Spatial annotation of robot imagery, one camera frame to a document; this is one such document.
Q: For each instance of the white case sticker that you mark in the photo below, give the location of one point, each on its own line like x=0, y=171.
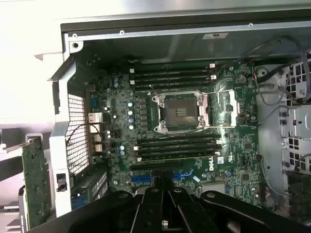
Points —
x=215, y=35

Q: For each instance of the perforated metal slot cover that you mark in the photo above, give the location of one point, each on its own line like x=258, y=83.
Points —
x=94, y=179

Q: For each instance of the green Dell motherboard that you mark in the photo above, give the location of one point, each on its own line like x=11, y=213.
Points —
x=243, y=150

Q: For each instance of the open grey PC case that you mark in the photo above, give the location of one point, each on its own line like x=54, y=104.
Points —
x=60, y=145

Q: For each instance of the silver coin battery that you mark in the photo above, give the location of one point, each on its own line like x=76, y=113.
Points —
x=241, y=78

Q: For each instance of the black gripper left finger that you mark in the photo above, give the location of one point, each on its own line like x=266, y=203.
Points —
x=150, y=208

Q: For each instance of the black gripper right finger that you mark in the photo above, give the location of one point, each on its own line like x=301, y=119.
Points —
x=243, y=213

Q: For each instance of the silver socket cover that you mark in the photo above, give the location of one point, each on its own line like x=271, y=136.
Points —
x=234, y=109

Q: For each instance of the silver chipset heatsink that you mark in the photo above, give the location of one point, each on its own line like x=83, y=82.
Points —
x=213, y=187

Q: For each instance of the blue expansion slot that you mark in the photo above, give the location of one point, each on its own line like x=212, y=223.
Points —
x=141, y=180

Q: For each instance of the CPU socket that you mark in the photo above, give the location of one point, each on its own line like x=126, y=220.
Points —
x=181, y=111

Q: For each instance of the blue slot retention clip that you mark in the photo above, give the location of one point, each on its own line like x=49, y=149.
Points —
x=77, y=202

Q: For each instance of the silver disk bay cage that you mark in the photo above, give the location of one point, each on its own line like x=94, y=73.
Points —
x=298, y=121

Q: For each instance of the long black expansion slot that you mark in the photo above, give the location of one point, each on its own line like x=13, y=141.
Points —
x=155, y=166

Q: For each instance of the thin metal locking lever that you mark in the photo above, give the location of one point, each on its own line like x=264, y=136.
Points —
x=154, y=90

